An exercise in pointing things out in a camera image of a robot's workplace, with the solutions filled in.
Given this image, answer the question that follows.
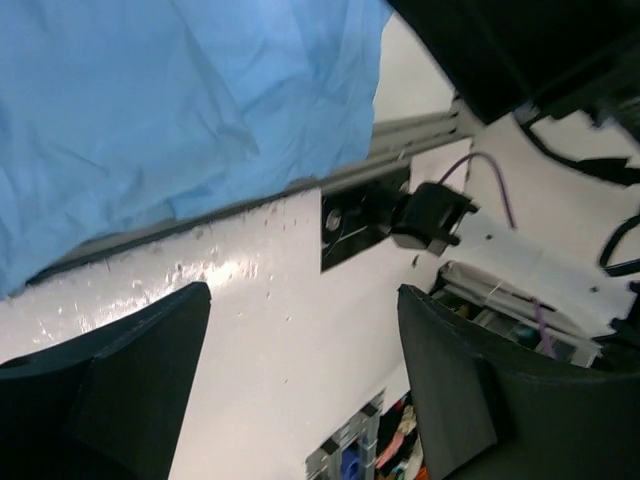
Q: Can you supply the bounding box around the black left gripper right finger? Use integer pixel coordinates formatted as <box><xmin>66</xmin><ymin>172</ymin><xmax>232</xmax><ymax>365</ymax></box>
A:
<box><xmin>397</xmin><ymin>285</ymin><xmax>639</xmax><ymax>479</ymax></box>

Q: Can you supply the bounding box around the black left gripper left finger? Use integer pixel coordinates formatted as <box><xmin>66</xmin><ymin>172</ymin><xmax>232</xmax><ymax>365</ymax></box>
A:
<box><xmin>1</xmin><ymin>282</ymin><xmax>211</xmax><ymax>479</ymax></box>

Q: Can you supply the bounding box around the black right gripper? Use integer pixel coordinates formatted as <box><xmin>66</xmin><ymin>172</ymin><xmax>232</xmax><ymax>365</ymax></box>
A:
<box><xmin>391</xmin><ymin>0</ymin><xmax>639</xmax><ymax>123</ymax></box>

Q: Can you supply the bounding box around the light blue zip jacket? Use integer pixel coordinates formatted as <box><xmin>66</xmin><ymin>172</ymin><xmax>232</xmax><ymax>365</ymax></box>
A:
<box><xmin>1</xmin><ymin>1</ymin><xmax>391</xmax><ymax>295</ymax></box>

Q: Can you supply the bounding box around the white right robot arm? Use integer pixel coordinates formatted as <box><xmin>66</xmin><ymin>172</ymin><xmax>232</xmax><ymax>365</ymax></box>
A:
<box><xmin>394</xmin><ymin>1</ymin><xmax>639</xmax><ymax>366</ymax></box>

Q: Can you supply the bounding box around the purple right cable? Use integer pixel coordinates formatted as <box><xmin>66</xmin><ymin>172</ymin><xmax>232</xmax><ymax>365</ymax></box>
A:
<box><xmin>439</xmin><ymin>152</ymin><xmax>559</xmax><ymax>361</ymax></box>

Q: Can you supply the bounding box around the aluminium front rail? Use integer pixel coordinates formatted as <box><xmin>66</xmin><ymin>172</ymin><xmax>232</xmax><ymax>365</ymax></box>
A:
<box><xmin>27</xmin><ymin>110</ymin><xmax>471</xmax><ymax>285</ymax></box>

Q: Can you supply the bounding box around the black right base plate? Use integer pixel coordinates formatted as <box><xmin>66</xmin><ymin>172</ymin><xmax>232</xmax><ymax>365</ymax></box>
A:
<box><xmin>320</xmin><ymin>166</ymin><xmax>411</xmax><ymax>272</ymax></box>

